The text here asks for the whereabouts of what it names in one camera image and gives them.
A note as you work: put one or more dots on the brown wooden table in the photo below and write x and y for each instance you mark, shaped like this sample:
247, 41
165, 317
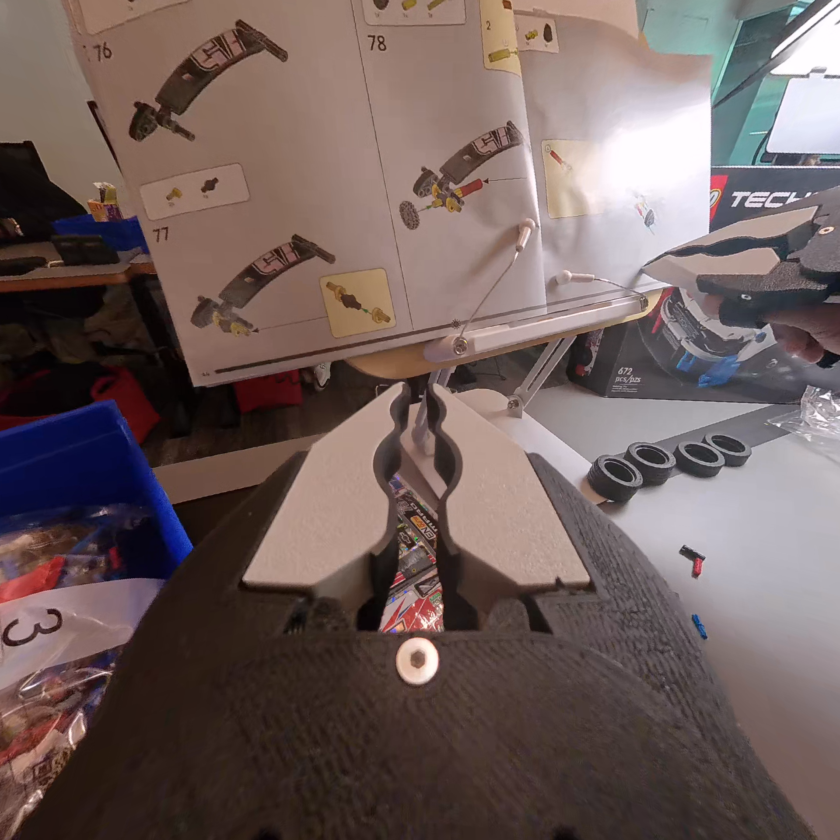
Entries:
65, 275

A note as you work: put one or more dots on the red black lego pin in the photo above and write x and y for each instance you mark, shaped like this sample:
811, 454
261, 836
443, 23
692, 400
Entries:
695, 561

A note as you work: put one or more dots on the black rubber tire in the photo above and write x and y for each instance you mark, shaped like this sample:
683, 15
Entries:
682, 464
600, 485
738, 453
633, 463

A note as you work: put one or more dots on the blue lego pin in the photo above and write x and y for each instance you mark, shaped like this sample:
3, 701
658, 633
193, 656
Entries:
699, 625

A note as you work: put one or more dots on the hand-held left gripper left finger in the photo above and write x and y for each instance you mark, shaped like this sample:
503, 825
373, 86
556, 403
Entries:
321, 512

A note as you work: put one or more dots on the small colourful carton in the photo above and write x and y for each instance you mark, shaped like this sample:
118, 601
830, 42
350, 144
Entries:
105, 200

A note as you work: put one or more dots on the red fabric bag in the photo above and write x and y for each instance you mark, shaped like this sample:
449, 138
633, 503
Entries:
269, 390
128, 400

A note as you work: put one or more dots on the instruction booklet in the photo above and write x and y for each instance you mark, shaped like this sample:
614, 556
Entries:
262, 164

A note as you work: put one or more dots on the blue plastic bin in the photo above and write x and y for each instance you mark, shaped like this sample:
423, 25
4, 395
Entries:
79, 459

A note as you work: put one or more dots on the colourful sticker sheet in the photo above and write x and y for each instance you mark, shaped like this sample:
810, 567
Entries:
413, 564

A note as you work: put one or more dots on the clear plastic bag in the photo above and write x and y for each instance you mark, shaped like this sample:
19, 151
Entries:
814, 413

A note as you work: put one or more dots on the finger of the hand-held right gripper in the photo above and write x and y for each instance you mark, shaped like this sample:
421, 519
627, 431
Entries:
715, 264
754, 226

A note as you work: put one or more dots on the lego set box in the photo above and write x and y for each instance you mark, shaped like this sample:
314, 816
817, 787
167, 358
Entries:
689, 367

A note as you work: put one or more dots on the white book stand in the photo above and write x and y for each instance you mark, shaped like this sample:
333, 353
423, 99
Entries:
525, 328

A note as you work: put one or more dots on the person's right hand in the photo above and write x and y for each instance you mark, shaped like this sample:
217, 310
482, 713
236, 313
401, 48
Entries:
810, 334

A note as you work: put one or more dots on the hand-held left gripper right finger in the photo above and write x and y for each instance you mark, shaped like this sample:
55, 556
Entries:
518, 512

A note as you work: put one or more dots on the clear bag of lego parts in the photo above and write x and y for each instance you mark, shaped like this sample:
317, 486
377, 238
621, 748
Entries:
52, 623

